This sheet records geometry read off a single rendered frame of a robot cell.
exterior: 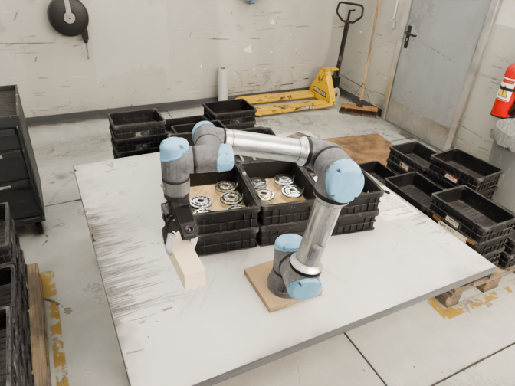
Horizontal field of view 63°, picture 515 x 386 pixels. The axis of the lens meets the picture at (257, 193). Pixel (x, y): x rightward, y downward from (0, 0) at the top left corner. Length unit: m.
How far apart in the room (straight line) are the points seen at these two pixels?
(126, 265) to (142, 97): 3.51
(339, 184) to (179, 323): 0.78
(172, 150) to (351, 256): 1.11
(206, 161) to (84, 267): 1.98
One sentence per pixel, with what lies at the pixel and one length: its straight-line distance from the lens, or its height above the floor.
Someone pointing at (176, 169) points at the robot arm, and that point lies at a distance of 1.13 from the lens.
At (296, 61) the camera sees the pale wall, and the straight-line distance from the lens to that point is 5.84.
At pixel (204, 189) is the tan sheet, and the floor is 0.83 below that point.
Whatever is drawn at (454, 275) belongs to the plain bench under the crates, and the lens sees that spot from 2.05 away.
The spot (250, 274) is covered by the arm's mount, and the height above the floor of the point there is 0.73.
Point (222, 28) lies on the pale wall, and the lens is 5.27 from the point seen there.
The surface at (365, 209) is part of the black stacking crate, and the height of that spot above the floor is 0.84.
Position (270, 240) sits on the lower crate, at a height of 0.73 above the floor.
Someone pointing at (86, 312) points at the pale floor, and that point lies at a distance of 2.71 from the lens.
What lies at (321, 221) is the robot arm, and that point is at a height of 1.16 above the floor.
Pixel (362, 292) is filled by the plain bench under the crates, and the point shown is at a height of 0.70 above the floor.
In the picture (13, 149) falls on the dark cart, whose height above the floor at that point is 0.67.
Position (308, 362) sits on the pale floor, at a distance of 2.42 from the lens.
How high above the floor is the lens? 1.92
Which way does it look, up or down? 32 degrees down
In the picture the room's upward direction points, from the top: 4 degrees clockwise
